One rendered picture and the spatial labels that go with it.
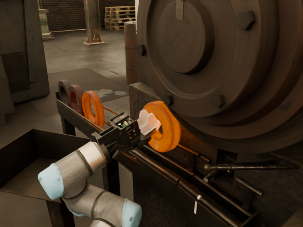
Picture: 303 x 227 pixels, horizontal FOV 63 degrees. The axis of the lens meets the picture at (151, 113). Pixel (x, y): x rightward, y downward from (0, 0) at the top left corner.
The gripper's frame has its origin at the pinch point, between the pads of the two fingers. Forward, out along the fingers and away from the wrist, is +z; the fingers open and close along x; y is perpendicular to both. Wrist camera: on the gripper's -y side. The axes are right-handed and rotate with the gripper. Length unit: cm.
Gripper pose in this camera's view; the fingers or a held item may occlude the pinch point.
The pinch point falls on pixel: (159, 120)
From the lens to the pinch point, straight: 74.0
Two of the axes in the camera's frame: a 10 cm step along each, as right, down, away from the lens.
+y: -2.2, -8.2, -5.3
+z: 7.7, -4.8, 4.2
